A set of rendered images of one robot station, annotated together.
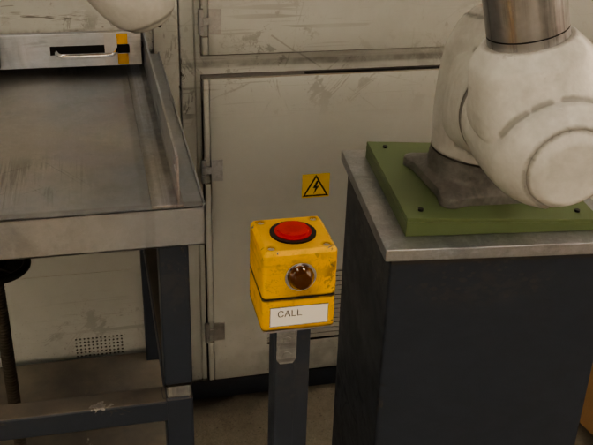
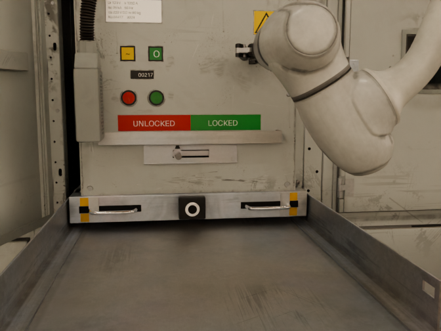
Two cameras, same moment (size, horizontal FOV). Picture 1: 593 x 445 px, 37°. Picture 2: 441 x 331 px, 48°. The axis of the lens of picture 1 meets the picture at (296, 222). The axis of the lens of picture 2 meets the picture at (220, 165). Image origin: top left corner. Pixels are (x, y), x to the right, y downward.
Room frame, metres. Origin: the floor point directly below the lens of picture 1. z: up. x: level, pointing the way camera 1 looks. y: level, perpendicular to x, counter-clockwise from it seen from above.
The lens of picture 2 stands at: (0.37, 0.35, 1.14)
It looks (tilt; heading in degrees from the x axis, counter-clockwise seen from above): 8 degrees down; 7
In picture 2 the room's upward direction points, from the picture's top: straight up
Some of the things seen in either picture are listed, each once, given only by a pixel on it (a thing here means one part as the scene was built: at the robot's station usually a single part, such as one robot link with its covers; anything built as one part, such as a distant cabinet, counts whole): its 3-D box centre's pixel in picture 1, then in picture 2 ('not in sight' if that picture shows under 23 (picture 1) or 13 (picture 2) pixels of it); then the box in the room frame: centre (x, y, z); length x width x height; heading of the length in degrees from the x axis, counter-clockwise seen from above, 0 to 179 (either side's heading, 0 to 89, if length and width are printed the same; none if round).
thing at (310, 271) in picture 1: (302, 279); not in sight; (0.78, -0.01, 0.87); 0.03 x 0.01 x 0.03; 104
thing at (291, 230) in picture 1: (292, 234); not in sight; (0.83, 0.00, 0.90); 0.04 x 0.04 x 0.02
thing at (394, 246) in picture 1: (472, 196); not in sight; (1.28, -0.28, 0.74); 0.37 x 0.37 x 0.02; 8
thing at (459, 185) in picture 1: (472, 160); not in sight; (1.28, -0.27, 0.80); 0.22 x 0.18 x 0.06; 15
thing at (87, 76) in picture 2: not in sight; (89, 97); (1.34, 0.74, 1.14); 0.08 x 0.05 x 0.17; 14
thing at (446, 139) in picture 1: (494, 81); not in sight; (1.25, -0.29, 0.94); 0.18 x 0.16 x 0.22; 7
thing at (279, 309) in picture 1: (291, 273); not in sight; (0.83, 0.00, 0.85); 0.08 x 0.08 x 0.10; 14
